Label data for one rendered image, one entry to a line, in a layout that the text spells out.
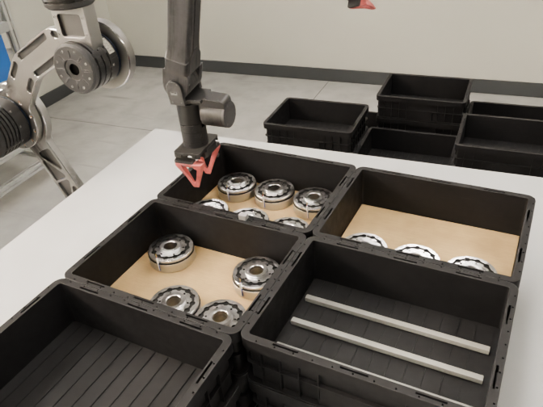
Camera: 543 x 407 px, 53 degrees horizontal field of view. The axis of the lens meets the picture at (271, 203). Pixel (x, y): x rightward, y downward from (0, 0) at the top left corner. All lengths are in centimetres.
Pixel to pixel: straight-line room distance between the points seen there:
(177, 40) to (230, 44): 358
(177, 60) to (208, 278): 46
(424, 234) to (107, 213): 95
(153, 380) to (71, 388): 14
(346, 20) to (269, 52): 70
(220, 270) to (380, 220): 40
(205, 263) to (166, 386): 33
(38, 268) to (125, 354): 58
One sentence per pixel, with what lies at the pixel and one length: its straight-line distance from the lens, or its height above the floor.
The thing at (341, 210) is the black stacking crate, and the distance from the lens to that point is 123.
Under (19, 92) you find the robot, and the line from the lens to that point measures 198.
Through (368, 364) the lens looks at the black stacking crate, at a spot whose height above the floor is 83.
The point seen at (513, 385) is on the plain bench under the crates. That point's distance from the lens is 119.
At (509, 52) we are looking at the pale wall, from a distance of 415.
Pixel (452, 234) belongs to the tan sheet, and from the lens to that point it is 130.
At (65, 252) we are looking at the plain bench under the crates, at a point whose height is 70.
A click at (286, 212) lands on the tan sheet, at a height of 83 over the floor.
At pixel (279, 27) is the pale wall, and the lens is 445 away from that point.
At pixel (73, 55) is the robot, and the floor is 117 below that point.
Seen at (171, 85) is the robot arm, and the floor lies 120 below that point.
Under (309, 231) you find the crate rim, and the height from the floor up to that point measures 93.
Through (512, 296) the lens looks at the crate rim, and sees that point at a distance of 102.
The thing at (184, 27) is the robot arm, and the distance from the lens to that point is 109.
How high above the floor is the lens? 160
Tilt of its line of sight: 33 degrees down
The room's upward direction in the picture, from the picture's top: 5 degrees counter-clockwise
